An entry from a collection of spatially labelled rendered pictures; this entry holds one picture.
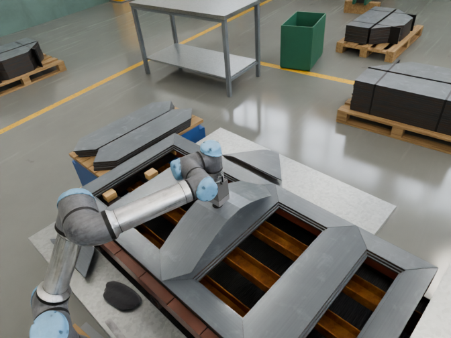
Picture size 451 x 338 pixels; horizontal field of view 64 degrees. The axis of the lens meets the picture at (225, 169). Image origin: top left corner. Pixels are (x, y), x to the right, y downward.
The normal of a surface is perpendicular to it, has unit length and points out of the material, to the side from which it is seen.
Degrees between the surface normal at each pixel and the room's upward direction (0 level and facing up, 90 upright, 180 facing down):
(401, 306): 0
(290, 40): 90
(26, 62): 90
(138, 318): 0
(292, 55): 90
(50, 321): 7
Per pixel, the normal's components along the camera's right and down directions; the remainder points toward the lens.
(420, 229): -0.07, -0.78
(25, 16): 0.80, 0.33
